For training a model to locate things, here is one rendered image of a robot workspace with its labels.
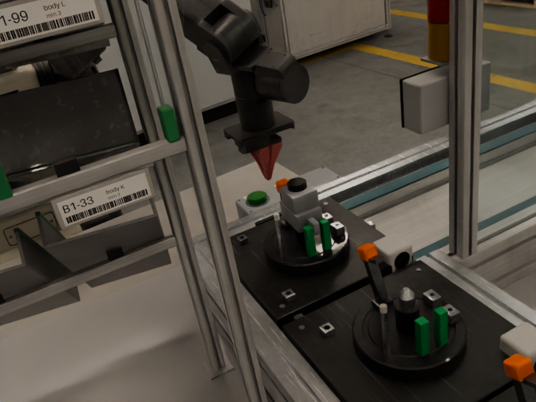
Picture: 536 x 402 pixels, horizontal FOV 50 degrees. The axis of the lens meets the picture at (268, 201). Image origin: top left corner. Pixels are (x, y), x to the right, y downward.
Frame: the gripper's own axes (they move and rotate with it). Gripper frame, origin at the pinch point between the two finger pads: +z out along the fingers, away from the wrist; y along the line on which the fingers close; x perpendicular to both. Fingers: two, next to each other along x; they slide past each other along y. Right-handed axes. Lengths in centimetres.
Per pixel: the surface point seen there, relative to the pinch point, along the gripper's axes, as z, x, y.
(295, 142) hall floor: 106, 220, 116
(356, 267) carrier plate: 9.5, -20.3, 3.3
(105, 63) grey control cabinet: 44, 291, 28
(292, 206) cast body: -0.4, -13.0, -2.4
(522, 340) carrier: 7.6, -46.3, 8.5
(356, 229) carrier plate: 9.5, -11.6, 9.3
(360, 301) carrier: 9.5, -27.1, -0.9
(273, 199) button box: 10.5, 8.7, 4.0
